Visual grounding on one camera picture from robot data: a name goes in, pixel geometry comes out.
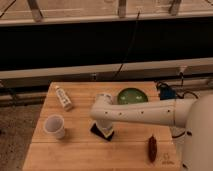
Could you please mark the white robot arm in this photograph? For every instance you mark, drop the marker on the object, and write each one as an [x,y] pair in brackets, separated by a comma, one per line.
[194,115]

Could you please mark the white labelled tube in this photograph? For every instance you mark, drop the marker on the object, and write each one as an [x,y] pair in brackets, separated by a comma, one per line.
[63,98]

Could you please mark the green ceramic bowl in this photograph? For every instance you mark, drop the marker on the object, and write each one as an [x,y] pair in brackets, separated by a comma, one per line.
[131,96]

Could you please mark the dark red chili pepper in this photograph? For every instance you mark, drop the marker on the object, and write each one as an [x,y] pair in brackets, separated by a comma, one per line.
[152,149]

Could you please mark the white plastic cup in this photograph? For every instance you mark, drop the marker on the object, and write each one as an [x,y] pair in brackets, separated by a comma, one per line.
[54,125]

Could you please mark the blue power adapter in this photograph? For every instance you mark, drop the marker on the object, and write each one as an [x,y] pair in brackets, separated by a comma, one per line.
[167,93]

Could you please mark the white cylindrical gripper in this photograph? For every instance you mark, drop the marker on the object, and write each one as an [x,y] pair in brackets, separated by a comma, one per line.
[105,127]

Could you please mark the black rectangular eraser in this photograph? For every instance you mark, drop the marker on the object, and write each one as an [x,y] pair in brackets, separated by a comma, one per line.
[94,129]

